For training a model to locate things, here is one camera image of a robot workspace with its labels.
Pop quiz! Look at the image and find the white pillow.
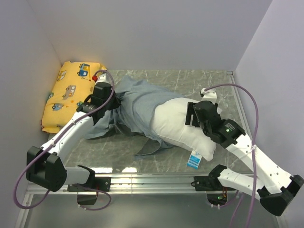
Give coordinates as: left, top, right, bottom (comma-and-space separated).
150, 98, 216, 161

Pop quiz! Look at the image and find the blue-grey pillowcase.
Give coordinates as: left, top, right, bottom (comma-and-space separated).
85, 76, 184, 157

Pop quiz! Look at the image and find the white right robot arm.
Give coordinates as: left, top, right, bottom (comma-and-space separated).
185, 101, 304, 217

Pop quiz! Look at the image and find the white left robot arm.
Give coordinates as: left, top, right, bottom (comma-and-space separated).
26, 81, 120, 192

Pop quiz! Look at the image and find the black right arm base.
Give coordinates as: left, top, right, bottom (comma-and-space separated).
190, 175, 230, 207

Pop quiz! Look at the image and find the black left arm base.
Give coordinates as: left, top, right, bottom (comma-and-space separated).
67, 177, 112, 208

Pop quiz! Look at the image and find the yellow car-print pillow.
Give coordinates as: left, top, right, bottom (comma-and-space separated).
41, 61, 106, 133

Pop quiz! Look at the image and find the blue white pillow label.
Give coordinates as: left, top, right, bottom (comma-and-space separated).
187, 150, 202, 170

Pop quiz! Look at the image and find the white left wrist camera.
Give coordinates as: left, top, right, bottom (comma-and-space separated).
92, 70, 107, 84

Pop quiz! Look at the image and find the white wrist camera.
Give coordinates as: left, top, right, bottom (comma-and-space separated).
92, 70, 107, 84
200, 88, 217, 101

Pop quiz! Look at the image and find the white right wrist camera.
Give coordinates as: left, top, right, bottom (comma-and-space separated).
200, 88, 217, 101

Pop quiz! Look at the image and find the aluminium front rail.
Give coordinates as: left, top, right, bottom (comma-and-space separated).
25, 172, 252, 195

